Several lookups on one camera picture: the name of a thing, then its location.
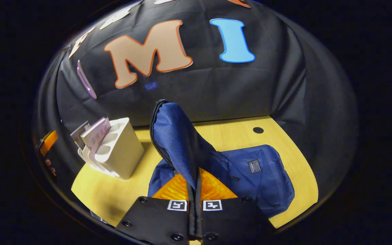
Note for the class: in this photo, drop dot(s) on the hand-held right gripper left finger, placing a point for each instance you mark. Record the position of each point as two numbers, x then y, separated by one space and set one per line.
155 221

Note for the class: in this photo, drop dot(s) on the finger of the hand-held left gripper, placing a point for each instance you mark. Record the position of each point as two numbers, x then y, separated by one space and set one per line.
49 142

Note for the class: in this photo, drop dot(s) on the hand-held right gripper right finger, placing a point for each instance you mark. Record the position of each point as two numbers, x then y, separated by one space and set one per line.
233 221

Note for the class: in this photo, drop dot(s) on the grey book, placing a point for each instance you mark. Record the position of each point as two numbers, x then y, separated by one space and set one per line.
78 134

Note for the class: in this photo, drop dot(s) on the white bookshelf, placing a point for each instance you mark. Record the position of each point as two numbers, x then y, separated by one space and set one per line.
124 153

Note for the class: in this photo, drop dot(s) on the pink book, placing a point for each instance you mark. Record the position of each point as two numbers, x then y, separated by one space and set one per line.
97 134

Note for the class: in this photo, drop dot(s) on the blue schoolbag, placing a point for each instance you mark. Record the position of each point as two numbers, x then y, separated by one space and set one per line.
182 136

